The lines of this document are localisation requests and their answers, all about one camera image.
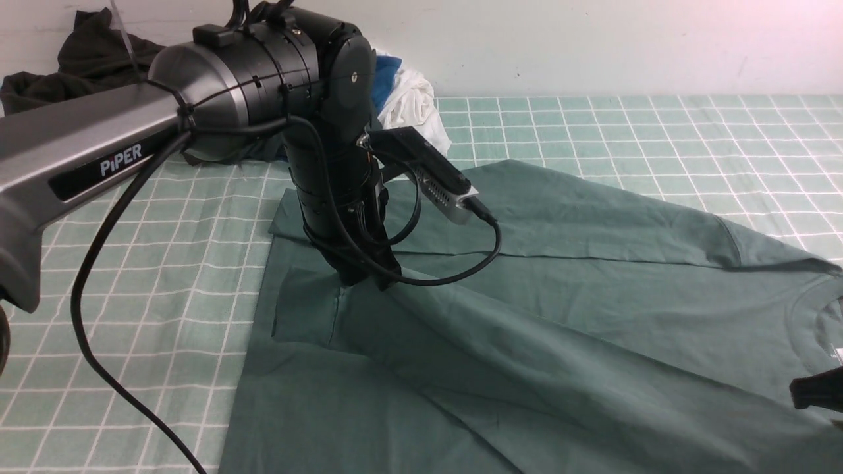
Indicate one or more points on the dark green crumpled garment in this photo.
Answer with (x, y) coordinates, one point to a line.
(97, 56)

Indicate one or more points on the blue crumpled garment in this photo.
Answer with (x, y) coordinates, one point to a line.
(386, 70)

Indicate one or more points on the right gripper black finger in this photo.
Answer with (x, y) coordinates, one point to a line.
(820, 391)

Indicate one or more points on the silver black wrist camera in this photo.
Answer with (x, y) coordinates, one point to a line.
(404, 151)

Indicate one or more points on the green long-sleeve top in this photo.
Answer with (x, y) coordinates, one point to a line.
(614, 333)

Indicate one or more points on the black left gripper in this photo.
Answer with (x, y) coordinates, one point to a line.
(340, 195)

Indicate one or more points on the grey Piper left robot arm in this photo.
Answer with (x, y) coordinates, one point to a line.
(279, 78)

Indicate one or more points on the white crumpled garment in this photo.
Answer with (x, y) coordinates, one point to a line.
(412, 103)

